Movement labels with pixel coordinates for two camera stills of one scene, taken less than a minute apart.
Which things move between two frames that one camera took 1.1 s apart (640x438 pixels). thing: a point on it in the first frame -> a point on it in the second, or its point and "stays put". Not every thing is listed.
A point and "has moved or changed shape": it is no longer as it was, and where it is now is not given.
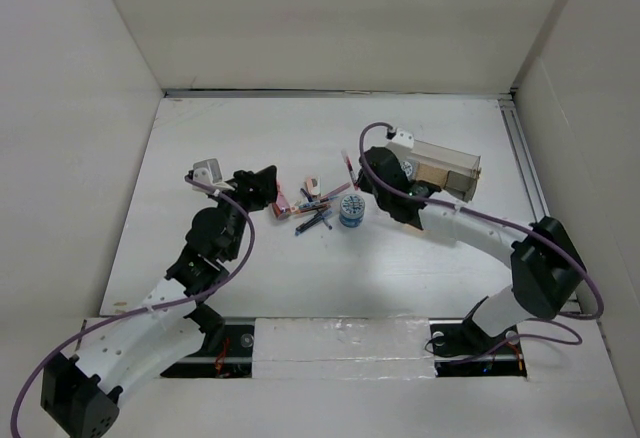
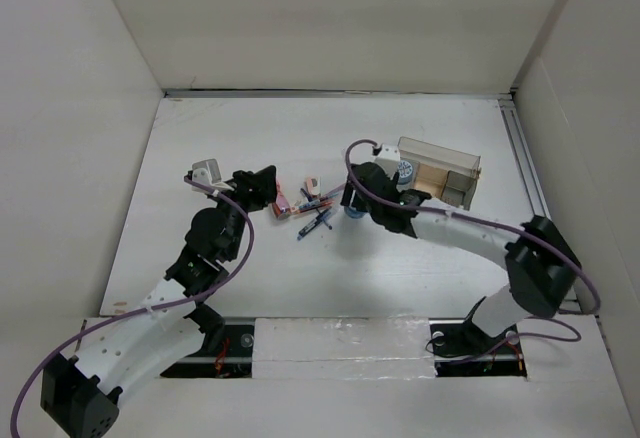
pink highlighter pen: [335, 192] stays put
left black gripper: [256, 189] stays put
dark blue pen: [307, 223] has moved or changed shape
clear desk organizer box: [454, 170] stays put
